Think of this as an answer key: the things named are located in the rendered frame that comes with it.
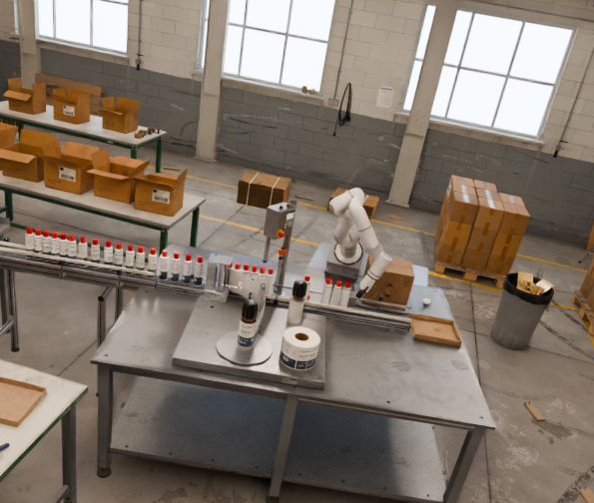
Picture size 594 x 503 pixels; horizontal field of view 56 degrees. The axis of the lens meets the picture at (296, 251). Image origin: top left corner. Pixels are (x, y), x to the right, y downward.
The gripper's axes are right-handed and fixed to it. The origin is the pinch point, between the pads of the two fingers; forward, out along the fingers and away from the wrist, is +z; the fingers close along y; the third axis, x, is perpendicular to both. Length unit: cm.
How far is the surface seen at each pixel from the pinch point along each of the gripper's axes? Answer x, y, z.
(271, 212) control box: -75, -2, -19
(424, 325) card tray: 51, -6, 0
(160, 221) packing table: -141, -115, 76
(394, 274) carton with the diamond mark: 17.8, -17.8, -17.0
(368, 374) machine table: 13, 57, 16
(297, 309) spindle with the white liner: -35.9, 31.4, 14.0
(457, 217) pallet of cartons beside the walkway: 132, -279, -22
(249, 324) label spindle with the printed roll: -61, 64, 18
